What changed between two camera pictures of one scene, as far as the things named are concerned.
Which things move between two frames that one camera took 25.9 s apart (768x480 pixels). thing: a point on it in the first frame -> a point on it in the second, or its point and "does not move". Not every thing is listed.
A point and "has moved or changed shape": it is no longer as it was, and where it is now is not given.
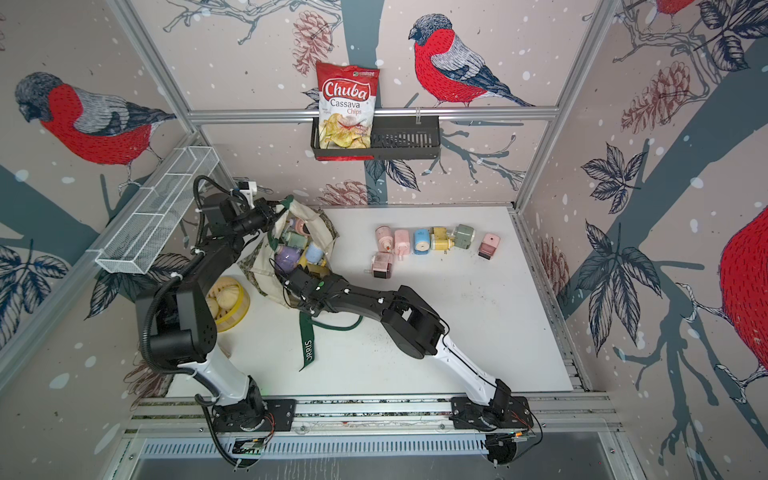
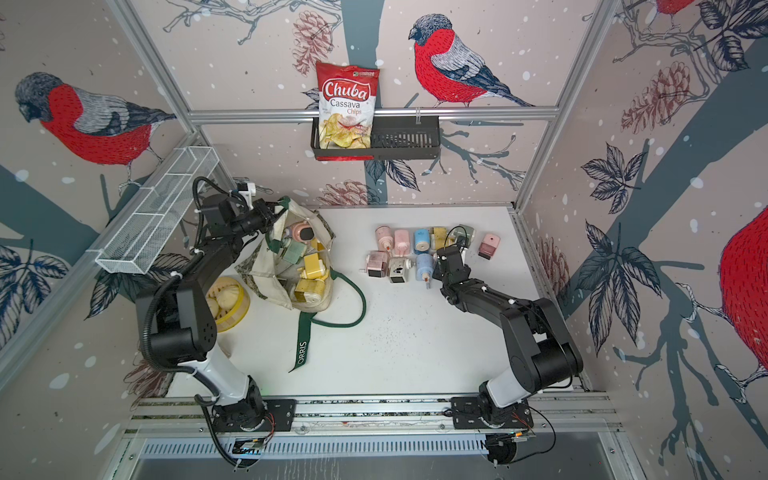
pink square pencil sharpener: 488,245 does not move
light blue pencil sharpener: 313,253 -> 425,268
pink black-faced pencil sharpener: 382,265 has moved or changed shape
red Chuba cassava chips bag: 347,105 does not move
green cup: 463,236 does not move
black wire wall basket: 392,138 does not move
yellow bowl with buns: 228,301 does not move
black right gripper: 301,308 -> 436,270
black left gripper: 263,208 does not move
